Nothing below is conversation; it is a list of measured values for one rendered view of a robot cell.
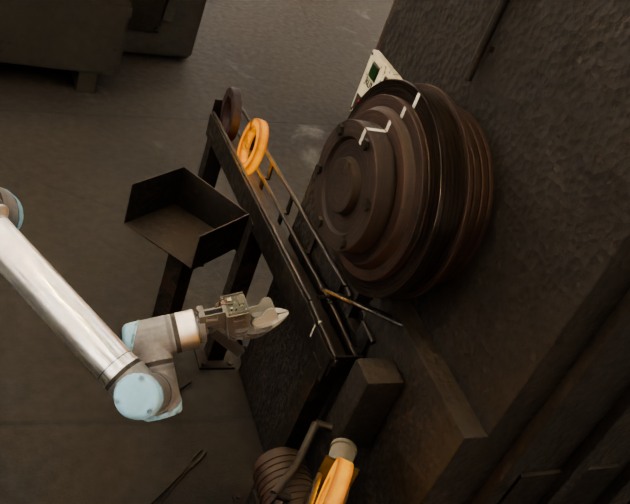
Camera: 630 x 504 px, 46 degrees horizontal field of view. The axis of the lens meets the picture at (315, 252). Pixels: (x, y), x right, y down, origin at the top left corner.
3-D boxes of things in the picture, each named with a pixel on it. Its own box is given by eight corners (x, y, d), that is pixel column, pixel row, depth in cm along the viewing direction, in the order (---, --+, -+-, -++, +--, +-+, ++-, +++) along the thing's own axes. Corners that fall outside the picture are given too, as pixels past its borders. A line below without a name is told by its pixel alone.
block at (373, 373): (359, 422, 182) (396, 355, 168) (371, 449, 176) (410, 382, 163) (320, 425, 177) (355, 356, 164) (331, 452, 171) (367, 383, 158)
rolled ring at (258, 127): (232, 154, 255) (241, 156, 257) (240, 182, 241) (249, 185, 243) (254, 108, 247) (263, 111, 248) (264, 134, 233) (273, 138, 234)
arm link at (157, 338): (127, 368, 168) (118, 325, 169) (182, 356, 171) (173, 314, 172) (125, 367, 159) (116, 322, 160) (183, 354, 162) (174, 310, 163)
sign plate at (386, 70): (355, 110, 203) (379, 50, 193) (391, 163, 185) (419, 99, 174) (348, 109, 202) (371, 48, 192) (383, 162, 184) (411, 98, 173)
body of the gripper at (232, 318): (253, 313, 165) (199, 324, 162) (254, 338, 171) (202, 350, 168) (245, 289, 170) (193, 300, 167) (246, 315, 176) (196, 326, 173)
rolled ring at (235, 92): (236, 101, 250) (245, 103, 251) (227, 78, 264) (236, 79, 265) (224, 149, 260) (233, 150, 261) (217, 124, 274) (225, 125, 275)
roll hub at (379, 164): (321, 201, 176) (362, 97, 160) (362, 280, 156) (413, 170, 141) (299, 199, 174) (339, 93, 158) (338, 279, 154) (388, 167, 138)
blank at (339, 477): (360, 448, 146) (344, 441, 147) (344, 504, 133) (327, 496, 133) (332, 500, 154) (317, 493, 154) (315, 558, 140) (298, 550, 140)
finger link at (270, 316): (292, 307, 169) (252, 316, 166) (292, 325, 173) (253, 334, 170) (288, 298, 171) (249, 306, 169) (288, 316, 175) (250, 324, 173)
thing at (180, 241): (140, 337, 258) (184, 165, 217) (193, 384, 249) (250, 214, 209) (93, 363, 242) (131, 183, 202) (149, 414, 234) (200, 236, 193)
